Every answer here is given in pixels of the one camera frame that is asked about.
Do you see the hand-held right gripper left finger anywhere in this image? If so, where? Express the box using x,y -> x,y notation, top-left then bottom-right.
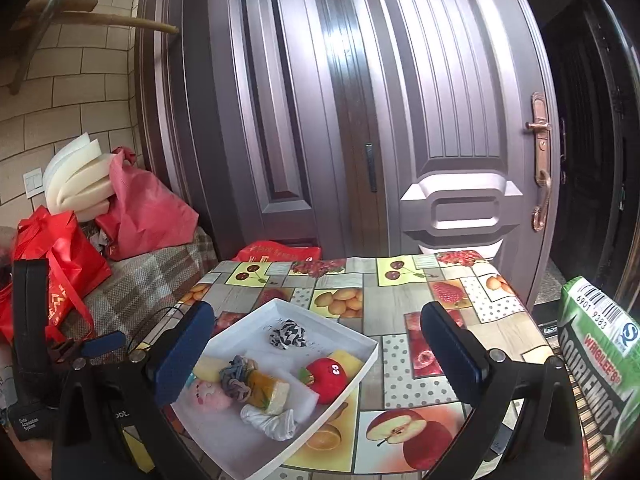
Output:
50,301 -> 217,480

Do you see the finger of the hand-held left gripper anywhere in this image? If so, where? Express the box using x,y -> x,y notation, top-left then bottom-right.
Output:
11,259 -> 50,403
49,331 -> 127,369

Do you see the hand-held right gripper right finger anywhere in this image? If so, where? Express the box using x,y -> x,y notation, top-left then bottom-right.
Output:
419,301 -> 586,480

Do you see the pale yellow sponge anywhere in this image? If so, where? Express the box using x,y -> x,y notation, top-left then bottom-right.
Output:
192,357 -> 233,384

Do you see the grey braided scrunchie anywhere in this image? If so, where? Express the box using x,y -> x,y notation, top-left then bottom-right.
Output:
218,354 -> 256,401

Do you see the bright yellow sponge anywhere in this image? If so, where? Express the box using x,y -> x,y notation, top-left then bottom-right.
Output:
327,349 -> 366,376

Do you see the zebra print cloth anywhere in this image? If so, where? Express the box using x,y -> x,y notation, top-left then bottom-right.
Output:
268,320 -> 309,350

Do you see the red apple plush toy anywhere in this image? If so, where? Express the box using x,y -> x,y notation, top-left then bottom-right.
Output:
299,357 -> 351,405

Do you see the white cardboard tray box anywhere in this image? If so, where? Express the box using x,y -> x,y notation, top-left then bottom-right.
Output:
160,297 -> 380,480

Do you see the pink plush toy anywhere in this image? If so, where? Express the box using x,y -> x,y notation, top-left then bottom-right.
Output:
185,379 -> 234,414

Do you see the checked brown blanket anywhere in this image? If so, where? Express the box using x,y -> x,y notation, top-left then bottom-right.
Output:
60,226 -> 221,356

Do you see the red gift bag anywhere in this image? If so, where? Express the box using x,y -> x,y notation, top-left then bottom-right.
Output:
0,207 -> 114,347

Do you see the fruit print tablecloth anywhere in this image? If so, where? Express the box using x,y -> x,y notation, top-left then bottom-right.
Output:
175,250 -> 537,480

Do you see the white crumpled cloth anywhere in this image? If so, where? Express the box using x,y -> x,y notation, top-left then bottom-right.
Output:
239,403 -> 297,442

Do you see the pink plastic bag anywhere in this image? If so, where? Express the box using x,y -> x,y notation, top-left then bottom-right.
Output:
95,147 -> 201,262

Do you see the flat red plastic packet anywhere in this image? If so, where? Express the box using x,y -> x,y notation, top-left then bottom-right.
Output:
232,240 -> 322,264

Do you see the green printed cardboard box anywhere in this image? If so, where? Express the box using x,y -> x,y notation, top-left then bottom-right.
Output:
556,275 -> 640,480

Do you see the stack of cream foam sheets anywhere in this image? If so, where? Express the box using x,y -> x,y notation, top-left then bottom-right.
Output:
42,132 -> 122,222

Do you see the striped doormat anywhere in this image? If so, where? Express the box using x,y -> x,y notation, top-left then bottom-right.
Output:
569,385 -> 617,480

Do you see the dark outer door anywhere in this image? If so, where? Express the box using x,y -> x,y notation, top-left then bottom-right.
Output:
540,0 -> 640,312

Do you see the narrow brown door leaf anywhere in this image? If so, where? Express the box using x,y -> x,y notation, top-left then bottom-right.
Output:
204,0 -> 347,262

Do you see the wide brown metal door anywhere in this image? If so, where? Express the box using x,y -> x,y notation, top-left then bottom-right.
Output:
344,0 -> 562,307

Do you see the shiny metal pipe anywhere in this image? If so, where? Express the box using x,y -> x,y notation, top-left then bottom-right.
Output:
7,0 -> 84,96

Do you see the long wooden stick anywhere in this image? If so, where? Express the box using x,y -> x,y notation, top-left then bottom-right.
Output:
44,13 -> 181,36

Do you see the short wooden stick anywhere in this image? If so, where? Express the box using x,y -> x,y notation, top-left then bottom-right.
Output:
22,0 -> 99,14

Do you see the thin black cable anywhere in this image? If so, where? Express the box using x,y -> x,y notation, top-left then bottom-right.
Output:
125,305 -> 187,357

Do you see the white wall switch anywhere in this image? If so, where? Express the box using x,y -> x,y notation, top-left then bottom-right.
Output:
23,170 -> 47,199

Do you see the copper door handle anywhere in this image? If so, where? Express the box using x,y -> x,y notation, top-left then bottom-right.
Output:
523,92 -> 554,234

